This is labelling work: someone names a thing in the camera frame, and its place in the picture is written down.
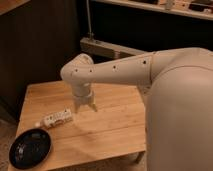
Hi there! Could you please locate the metal vertical pole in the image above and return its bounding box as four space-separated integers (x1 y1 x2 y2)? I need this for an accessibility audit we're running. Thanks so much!
86 0 94 41

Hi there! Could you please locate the black ceramic bowl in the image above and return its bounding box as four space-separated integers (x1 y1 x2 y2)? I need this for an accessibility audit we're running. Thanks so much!
9 128 52 170

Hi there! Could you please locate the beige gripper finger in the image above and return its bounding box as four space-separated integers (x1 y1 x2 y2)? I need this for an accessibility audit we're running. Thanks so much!
89 103 98 112
73 104 80 113

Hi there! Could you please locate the wooden table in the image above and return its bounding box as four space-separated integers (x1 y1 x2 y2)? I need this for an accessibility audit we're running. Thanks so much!
8 81 146 171

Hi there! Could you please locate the upper wooden shelf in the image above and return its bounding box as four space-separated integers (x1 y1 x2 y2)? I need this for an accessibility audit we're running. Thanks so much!
93 0 213 21

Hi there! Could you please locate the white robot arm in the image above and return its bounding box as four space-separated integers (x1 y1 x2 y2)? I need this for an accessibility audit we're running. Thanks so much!
60 47 213 171

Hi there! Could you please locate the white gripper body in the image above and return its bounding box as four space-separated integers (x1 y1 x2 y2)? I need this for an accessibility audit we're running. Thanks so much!
72 83 94 107

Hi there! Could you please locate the wooden shelf beam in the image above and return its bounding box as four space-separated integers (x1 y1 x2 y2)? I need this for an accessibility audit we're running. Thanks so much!
80 37 144 59

